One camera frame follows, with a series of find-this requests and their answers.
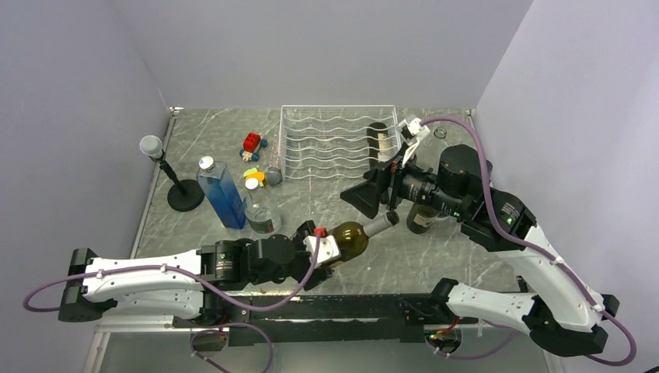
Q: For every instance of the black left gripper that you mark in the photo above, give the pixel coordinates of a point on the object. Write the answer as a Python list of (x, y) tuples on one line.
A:
[(302, 232)]

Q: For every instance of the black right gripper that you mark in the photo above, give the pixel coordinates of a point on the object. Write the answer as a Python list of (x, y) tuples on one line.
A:
[(366, 196)]

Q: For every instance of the dark green wine bottle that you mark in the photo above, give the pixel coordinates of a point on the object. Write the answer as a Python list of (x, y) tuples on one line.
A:
[(380, 143), (352, 238)]

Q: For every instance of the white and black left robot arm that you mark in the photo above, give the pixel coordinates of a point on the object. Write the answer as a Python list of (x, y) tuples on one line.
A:
[(187, 285)]

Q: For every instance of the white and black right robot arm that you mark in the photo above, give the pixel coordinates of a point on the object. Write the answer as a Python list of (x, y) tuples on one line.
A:
[(560, 314)]

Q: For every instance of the clear round glass bottle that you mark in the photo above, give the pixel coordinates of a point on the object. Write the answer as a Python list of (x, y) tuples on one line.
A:
[(261, 212)]

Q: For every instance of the blue square water bottle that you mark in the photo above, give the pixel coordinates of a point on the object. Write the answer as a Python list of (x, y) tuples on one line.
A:
[(220, 190)]

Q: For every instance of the colourful toy block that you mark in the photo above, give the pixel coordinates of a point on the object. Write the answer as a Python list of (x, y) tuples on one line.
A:
[(254, 173)]

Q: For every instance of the red toy block car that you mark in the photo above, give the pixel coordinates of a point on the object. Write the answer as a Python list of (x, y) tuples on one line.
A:
[(251, 146)]

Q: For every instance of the grey microphone on stand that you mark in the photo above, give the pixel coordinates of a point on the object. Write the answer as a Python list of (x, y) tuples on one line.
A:
[(184, 195)]

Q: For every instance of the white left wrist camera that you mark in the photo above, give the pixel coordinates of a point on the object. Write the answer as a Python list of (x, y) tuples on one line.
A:
[(322, 245)]

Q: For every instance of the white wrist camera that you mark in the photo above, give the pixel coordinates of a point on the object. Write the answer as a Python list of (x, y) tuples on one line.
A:
[(413, 133), (322, 245)]

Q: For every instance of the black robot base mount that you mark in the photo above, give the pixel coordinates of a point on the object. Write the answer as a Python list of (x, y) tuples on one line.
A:
[(327, 314)]

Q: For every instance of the white wire wine rack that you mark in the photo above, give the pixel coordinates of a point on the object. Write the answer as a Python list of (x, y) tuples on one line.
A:
[(329, 141)]

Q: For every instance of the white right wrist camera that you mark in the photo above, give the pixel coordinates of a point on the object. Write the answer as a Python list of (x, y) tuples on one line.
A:
[(413, 133)]

